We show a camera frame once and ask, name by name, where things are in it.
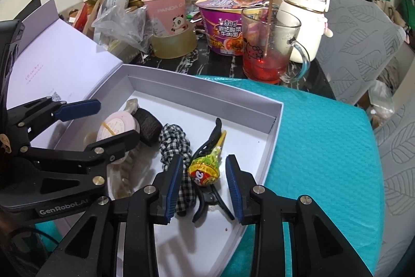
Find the pink round compact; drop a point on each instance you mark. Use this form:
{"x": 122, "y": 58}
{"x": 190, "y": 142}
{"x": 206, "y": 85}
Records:
{"x": 113, "y": 127}

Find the pink paper cup with panda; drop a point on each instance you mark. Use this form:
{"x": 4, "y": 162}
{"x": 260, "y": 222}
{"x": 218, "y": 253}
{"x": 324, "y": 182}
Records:
{"x": 168, "y": 17}

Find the black panel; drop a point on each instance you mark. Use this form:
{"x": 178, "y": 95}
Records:
{"x": 22, "y": 9}

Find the red orange carton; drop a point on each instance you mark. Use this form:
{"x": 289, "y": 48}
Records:
{"x": 84, "y": 15}

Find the clear plastic bag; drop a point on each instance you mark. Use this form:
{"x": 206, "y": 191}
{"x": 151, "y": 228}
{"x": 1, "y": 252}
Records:
{"x": 120, "y": 20}

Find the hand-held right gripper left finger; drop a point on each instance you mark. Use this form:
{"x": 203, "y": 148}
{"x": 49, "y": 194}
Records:
{"x": 173, "y": 192}

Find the black hair clip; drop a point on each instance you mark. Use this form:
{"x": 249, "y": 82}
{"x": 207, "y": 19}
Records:
{"x": 207, "y": 196}

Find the clear packing tape roll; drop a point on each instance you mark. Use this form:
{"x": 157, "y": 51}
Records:
{"x": 175, "y": 45}

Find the thin wooden stir stick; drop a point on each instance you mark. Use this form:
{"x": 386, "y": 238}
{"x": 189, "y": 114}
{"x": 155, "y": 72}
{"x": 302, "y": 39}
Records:
{"x": 268, "y": 20}

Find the purple instant noodle bowl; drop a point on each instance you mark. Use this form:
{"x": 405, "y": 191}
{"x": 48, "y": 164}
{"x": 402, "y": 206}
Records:
{"x": 220, "y": 33}

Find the jar with gold lid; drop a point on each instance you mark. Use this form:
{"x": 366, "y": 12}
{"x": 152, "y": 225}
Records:
{"x": 134, "y": 3}

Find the yellow green lollipop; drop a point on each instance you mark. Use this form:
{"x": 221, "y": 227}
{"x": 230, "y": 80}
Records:
{"x": 204, "y": 173}

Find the glass mug with red drink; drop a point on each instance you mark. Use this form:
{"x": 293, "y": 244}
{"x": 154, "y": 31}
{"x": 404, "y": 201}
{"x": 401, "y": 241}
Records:
{"x": 259, "y": 53}

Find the white gift box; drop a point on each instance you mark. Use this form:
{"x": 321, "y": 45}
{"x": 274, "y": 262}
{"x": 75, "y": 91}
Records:
{"x": 194, "y": 108}

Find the black white gingham scrunchie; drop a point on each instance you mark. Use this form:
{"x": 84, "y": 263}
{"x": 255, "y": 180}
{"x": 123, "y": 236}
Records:
{"x": 171, "y": 137}

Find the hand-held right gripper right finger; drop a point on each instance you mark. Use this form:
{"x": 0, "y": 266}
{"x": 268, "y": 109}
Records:
{"x": 231, "y": 192}

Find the teal bubble mat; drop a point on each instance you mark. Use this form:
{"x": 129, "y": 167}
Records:
{"x": 324, "y": 150}

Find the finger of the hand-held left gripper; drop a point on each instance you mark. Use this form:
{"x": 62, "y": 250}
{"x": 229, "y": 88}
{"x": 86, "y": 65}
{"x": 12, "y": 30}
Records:
{"x": 123, "y": 139}
{"x": 81, "y": 110}

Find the green tote bag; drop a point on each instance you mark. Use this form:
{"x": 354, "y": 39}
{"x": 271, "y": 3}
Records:
{"x": 409, "y": 11}

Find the grey leaf-pattern chair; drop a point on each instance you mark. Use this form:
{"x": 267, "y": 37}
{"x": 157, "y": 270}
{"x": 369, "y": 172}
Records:
{"x": 356, "y": 37}
{"x": 398, "y": 166}

